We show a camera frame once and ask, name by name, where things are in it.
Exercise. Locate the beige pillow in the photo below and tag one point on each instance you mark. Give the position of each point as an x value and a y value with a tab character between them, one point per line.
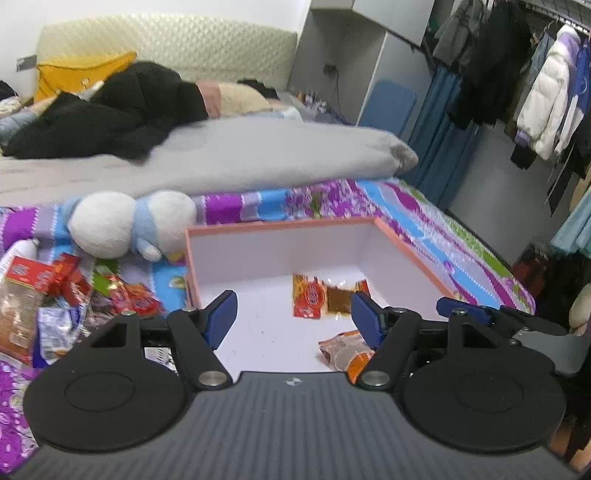
242	99

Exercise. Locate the red yellow snack packet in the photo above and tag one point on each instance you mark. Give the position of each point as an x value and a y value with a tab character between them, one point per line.
307	295
138	300

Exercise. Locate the white blue plush toy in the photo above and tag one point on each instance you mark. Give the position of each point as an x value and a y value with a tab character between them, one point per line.
101	221

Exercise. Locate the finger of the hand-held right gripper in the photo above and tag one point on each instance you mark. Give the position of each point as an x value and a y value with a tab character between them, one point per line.
461	308

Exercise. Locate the black clothing heap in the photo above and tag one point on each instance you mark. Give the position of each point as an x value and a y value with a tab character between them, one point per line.
115	115

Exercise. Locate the black hanging coat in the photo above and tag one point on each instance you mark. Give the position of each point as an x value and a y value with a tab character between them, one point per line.
494	60

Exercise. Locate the blue padded board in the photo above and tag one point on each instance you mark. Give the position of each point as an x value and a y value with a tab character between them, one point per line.
385	106

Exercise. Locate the yellow pillow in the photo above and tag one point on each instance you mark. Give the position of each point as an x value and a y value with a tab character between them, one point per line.
78	74

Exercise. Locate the grey blue garment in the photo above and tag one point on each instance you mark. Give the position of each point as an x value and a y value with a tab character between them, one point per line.
16	124

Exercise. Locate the pink pillow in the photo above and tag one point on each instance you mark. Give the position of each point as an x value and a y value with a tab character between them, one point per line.
208	94

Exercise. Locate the blue curtain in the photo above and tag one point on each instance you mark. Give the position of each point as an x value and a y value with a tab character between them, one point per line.
438	147

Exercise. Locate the red snack sachet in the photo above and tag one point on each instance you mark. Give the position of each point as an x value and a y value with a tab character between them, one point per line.
77	291

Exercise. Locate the white grey wardrobe cabinet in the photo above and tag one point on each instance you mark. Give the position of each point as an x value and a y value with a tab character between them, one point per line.
401	60

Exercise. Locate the large packet with red label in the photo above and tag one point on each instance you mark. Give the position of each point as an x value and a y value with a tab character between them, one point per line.
18	314

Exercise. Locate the small clutter on desk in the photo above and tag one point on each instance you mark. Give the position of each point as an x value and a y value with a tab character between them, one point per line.
314	100

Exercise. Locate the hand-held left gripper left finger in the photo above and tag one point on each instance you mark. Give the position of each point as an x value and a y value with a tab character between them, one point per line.
221	321

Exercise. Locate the cream quilted headboard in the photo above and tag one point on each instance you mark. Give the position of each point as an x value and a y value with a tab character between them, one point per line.
184	46

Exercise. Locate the white puffer jacket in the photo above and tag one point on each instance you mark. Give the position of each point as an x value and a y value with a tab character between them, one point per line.
549	92

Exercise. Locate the dark bag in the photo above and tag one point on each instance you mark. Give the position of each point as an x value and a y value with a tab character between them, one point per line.
535	265

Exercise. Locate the brown orange snack packet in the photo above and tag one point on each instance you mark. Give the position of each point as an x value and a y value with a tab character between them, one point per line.
344	353

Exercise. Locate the white blue snack packet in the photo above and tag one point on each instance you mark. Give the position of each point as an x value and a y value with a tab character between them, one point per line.
57	327

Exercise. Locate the white plastic bottle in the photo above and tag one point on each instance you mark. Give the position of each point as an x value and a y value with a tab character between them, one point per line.
21	251

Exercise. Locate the grey duvet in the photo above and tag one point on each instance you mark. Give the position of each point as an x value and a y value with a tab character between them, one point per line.
254	152

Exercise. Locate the grey hanging jacket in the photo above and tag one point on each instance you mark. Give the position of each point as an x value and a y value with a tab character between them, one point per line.
455	37

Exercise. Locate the metal clothes rack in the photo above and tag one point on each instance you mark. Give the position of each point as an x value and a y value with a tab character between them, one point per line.
563	11

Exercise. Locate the red foil packet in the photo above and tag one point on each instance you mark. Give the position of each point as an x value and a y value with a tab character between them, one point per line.
64	270

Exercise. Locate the teal hanging cloth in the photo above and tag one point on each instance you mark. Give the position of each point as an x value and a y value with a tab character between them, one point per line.
577	226

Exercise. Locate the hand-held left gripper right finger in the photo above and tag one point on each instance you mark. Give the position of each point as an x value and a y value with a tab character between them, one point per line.
367	323

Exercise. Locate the brown clear snack packet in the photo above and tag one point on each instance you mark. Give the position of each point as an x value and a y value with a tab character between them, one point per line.
340	300

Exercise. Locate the pink cardboard box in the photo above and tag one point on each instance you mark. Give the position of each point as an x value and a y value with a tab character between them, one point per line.
277	249

